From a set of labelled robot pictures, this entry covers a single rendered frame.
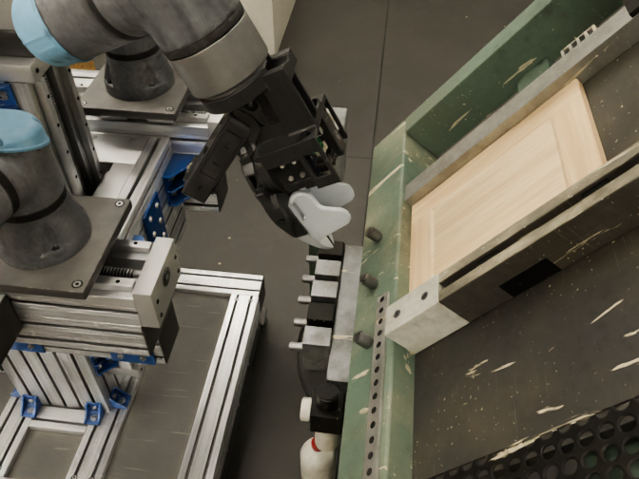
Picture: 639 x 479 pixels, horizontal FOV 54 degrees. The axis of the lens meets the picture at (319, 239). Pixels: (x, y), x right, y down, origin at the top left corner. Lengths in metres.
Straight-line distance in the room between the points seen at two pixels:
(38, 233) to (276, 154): 0.59
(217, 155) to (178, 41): 0.12
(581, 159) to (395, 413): 0.48
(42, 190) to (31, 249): 0.10
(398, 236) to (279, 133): 0.72
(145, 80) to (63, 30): 0.86
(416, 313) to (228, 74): 0.61
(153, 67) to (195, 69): 0.91
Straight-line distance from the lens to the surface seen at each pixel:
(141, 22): 0.53
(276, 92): 0.54
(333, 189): 0.64
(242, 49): 0.52
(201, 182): 0.61
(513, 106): 1.24
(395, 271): 1.19
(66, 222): 1.08
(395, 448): 0.99
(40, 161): 1.01
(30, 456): 1.91
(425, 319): 1.03
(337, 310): 1.34
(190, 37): 0.51
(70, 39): 0.58
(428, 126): 1.52
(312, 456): 1.80
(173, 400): 1.88
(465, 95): 1.48
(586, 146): 1.06
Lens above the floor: 1.78
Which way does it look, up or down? 45 degrees down
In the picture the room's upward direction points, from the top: straight up
